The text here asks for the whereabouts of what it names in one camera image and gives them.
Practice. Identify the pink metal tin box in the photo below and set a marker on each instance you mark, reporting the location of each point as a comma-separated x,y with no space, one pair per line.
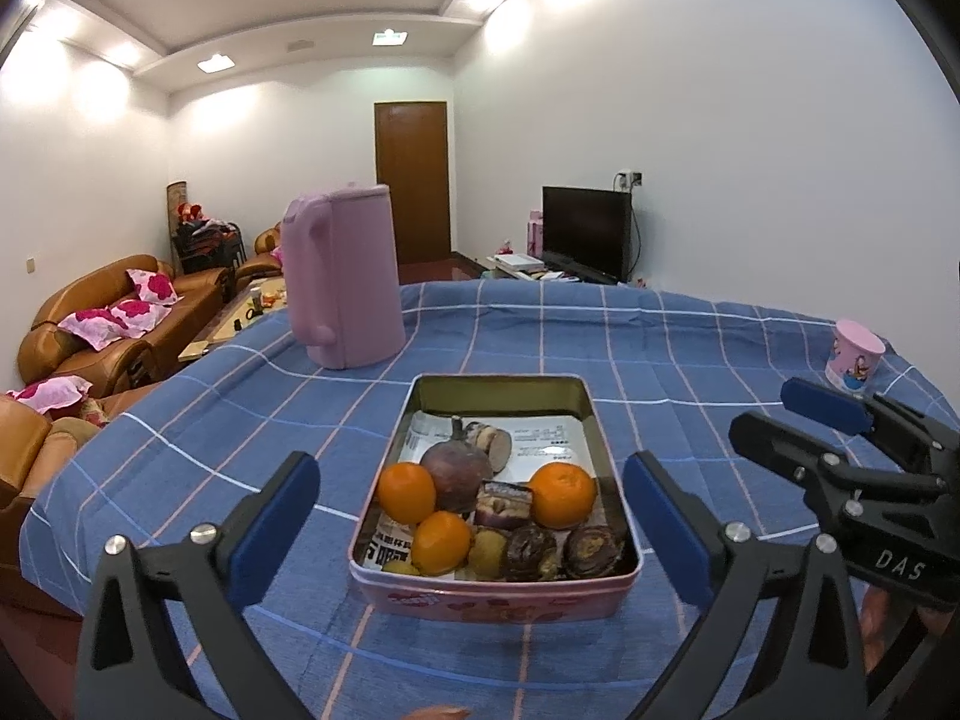
400,588

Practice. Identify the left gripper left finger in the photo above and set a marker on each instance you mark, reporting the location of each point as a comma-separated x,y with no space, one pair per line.
130,663

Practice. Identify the yam slice in tin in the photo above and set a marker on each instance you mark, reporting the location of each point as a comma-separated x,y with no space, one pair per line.
495,443

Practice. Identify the black television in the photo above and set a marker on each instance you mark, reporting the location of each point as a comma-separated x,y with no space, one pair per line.
587,232

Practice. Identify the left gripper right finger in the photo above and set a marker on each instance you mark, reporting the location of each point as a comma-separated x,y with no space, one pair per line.
810,664

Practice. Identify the low TV stand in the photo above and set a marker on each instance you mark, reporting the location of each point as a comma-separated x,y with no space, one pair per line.
526,268

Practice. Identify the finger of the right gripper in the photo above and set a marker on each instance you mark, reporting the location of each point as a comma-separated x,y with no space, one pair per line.
899,431
804,460

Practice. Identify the wooden coffee table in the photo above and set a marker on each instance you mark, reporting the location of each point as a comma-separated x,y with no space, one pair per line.
258,299

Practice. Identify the right hand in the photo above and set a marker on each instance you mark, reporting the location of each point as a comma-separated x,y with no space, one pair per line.
883,617

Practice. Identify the cut purple yam piece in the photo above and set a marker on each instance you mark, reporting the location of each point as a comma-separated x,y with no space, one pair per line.
503,506

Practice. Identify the dark passion fruit in tin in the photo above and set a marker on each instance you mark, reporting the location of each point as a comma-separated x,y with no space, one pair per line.
591,551

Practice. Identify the brown leather armchair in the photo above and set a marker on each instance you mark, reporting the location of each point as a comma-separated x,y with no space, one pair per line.
264,263

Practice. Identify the large orange in tin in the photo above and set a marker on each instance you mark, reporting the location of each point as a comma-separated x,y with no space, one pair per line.
563,495

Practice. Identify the white printed paper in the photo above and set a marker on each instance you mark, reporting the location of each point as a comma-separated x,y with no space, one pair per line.
536,441

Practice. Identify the brown wooden door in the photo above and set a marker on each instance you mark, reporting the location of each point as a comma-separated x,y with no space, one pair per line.
411,150

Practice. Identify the pink electric kettle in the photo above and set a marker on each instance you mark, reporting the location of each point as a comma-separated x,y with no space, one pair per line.
340,269

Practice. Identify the purple mangosteen in tin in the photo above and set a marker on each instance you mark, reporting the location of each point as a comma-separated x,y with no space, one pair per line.
458,470

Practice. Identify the small orange in tin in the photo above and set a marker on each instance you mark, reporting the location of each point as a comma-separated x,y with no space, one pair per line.
406,493

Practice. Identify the pink floral cushion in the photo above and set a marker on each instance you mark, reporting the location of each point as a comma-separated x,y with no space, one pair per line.
128,320

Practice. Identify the left hand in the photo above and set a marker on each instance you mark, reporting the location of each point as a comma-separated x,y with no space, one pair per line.
439,713

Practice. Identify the brown leather sofa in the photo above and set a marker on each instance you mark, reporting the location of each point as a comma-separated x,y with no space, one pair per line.
47,352

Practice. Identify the pink cartoon mug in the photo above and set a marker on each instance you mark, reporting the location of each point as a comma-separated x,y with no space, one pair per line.
855,354

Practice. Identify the yellow-green kiwi in tin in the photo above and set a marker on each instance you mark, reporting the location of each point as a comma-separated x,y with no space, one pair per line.
485,557

